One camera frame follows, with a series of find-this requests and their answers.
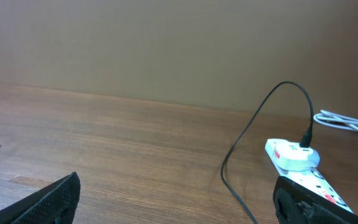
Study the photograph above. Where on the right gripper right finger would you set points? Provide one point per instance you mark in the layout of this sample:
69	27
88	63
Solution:
296	204

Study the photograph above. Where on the white charger plug adapter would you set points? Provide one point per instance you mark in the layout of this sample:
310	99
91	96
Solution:
291	156

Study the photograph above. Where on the white power strip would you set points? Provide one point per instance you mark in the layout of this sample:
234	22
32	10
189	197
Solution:
311	179

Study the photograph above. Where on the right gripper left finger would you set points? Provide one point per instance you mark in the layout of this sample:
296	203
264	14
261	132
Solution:
53	204

